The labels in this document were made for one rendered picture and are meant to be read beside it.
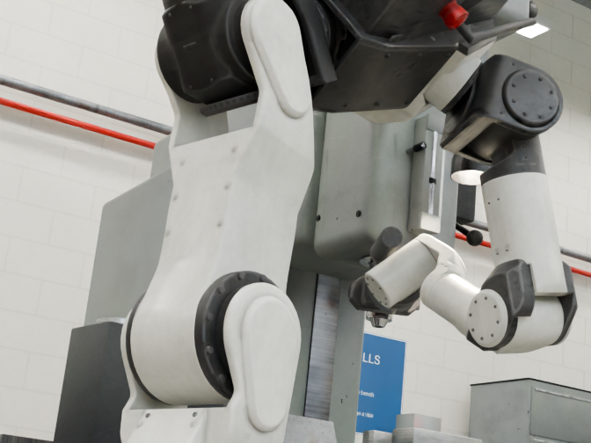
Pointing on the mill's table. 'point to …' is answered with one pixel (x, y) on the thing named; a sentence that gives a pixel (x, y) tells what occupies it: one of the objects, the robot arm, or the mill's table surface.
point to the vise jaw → (427, 437)
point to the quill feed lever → (470, 235)
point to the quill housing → (372, 186)
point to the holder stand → (95, 385)
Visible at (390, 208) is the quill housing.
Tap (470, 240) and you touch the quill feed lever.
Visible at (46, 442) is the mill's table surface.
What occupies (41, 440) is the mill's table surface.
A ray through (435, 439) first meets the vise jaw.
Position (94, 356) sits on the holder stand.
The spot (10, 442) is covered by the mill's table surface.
